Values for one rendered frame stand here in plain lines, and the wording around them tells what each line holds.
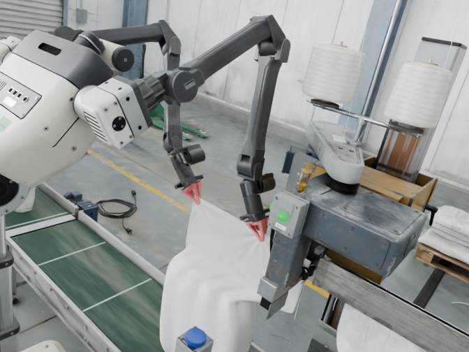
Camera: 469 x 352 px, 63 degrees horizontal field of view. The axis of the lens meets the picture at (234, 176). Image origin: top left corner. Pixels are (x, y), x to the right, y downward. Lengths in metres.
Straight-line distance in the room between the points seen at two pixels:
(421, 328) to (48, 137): 1.03
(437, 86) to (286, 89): 5.93
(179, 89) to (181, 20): 7.78
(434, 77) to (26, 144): 1.02
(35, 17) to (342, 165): 7.99
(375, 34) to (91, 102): 5.26
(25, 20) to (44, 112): 7.61
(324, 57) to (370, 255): 0.59
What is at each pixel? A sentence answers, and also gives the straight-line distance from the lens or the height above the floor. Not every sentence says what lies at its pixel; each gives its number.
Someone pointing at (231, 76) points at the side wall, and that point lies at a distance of 7.71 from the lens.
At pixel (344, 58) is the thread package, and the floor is 1.66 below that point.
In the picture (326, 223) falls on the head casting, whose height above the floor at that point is 1.30.
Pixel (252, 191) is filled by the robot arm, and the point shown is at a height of 1.21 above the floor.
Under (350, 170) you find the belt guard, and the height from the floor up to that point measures 1.40.
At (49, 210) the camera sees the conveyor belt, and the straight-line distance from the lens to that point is 2.73.
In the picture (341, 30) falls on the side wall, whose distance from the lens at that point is 6.60.
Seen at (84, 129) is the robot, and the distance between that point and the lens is 1.05.
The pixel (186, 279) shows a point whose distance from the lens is 1.49.
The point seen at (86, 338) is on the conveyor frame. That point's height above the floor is 0.31.
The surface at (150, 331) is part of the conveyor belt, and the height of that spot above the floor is 0.38.
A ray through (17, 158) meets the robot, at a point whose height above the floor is 1.29.
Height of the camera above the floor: 1.68
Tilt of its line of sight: 21 degrees down
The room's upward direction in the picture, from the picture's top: 12 degrees clockwise
